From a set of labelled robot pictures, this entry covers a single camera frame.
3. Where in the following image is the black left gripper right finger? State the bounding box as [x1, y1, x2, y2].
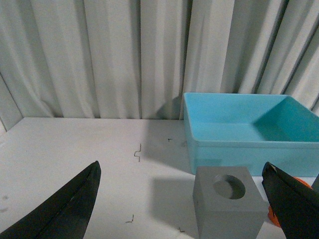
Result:
[262, 162, 319, 239]

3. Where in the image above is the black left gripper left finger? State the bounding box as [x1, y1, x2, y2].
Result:
[0, 161, 101, 239]

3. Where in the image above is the gray cube with round hole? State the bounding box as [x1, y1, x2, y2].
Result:
[193, 166, 268, 239]

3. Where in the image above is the blue plastic box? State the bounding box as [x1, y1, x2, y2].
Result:
[183, 93, 319, 177]

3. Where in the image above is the orange cylinder part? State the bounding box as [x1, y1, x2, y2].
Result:
[268, 177, 312, 228]

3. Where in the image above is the gray part at edge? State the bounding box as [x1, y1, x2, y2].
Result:
[312, 174, 319, 192]

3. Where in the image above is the white pleated curtain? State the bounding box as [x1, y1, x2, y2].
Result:
[0, 0, 319, 132]

